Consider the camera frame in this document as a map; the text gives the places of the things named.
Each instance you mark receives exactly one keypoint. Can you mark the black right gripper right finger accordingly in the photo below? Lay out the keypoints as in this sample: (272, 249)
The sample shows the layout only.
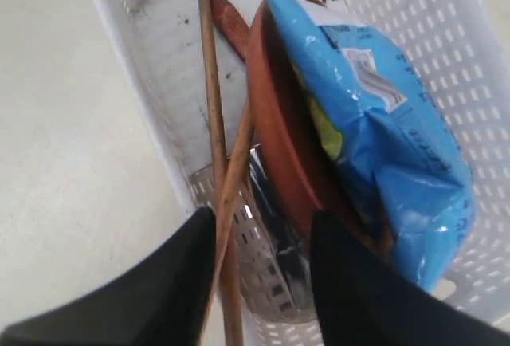
(360, 300)

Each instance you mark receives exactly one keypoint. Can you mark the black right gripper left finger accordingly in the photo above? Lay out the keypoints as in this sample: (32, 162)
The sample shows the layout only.
(160, 301)

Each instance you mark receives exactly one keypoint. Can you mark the brown wooden chopstick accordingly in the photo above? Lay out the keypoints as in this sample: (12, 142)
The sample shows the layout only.
(225, 275)
(236, 168)

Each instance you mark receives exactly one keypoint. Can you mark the shiny steel cup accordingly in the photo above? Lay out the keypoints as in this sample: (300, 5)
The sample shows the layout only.
(272, 262)

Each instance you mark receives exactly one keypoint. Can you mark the blue packet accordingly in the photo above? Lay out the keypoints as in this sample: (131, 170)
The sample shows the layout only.
(397, 158)

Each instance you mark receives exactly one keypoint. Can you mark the brown round wooden plate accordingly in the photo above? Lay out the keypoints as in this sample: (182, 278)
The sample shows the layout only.
(303, 177)

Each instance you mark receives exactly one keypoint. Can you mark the white perforated plastic basket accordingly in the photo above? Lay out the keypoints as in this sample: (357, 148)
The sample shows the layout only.
(454, 48)

